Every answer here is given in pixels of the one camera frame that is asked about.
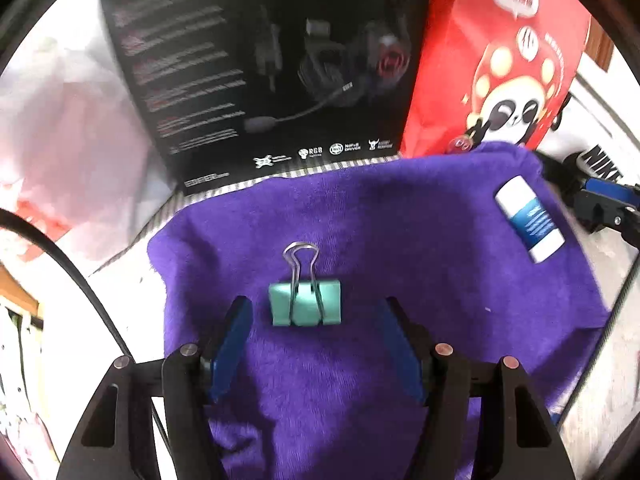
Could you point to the white striped bedsheet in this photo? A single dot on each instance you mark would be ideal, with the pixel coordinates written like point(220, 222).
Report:
point(165, 210)

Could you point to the black headset box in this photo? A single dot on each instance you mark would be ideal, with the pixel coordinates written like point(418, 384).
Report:
point(225, 60)

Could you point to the green binder clip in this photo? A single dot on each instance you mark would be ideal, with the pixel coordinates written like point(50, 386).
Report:
point(305, 305)

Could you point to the wooden furniture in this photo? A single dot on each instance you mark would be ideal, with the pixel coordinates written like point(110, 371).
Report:
point(20, 295)

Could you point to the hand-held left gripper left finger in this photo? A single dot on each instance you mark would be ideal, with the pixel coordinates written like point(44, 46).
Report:
point(232, 345)

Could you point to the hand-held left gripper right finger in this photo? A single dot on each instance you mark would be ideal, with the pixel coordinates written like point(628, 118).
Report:
point(397, 355)

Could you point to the white bag with black logo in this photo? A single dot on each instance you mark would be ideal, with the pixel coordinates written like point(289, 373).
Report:
point(600, 130)

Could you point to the small pink round object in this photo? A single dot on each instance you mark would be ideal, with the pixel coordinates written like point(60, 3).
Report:
point(459, 145)

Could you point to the purple towel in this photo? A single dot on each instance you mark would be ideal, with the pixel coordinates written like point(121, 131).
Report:
point(400, 235)

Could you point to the white eraser with blue sleeve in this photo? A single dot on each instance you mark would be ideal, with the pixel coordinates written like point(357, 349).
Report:
point(530, 217)

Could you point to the white plastic bag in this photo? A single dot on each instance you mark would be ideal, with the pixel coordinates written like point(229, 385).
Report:
point(75, 150)

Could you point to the red panda paper bag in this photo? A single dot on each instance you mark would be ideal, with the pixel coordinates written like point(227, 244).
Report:
point(450, 60)

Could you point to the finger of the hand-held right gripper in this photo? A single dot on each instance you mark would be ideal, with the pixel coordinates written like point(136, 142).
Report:
point(607, 197)

